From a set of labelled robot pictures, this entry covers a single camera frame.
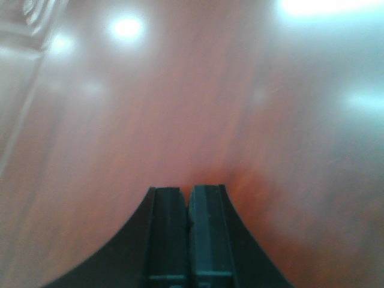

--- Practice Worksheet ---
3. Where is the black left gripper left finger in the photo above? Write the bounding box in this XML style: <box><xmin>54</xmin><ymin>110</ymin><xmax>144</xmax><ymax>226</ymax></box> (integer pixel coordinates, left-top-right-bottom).
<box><xmin>48</xmin><ymin>187</ymin><xmax>188</xmax><ymax>287</ymax></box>

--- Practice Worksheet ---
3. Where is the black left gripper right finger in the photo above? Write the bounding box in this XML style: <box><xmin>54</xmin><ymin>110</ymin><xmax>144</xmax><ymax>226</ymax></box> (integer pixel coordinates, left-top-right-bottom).
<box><xmin>188</xmin><ymin>185</ymin><xmax>292</xmax><ymax>287</ymax></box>

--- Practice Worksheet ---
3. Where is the brown wooden door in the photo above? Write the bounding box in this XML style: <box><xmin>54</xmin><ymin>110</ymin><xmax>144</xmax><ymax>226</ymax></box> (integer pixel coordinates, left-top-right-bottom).
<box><xmin>1</xmin><ymin>1</ymin><xmax>383</xmax><ymax>287</ymax></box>

